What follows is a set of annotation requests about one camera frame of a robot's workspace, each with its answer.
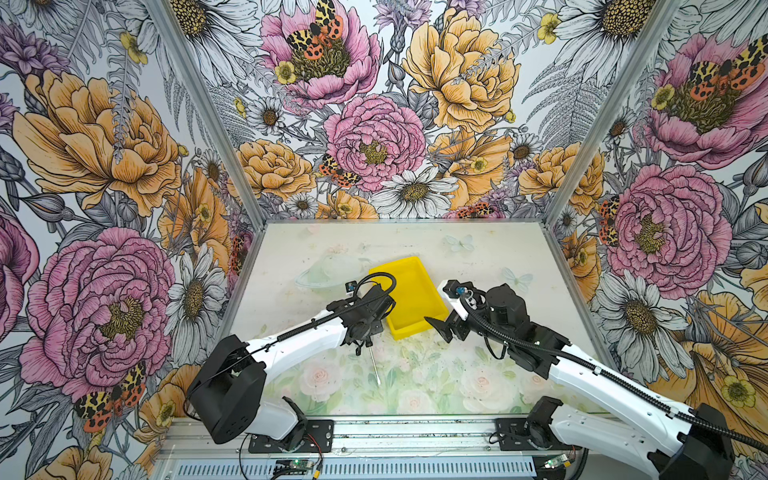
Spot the aluminium corner post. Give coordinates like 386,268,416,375
543,0,682,228
147,1,266,233

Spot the green circuit board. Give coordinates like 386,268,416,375
272,459,315,476

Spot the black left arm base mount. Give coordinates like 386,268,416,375
245,397,335,454

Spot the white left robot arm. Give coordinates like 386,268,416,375
186,284,395,451

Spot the aluminium corner post right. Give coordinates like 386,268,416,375
543,0,682,228

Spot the black handled screwdriver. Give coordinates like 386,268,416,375
364,339,382,387

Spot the aluminium corner post left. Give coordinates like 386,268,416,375
147,1,266,233

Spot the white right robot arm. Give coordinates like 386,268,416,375
427,280,735,479

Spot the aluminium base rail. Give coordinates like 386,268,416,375
151,415,586,479

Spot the yellow plastic bin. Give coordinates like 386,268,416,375
368,256,449,341

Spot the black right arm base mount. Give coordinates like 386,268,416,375
488,396,572,451

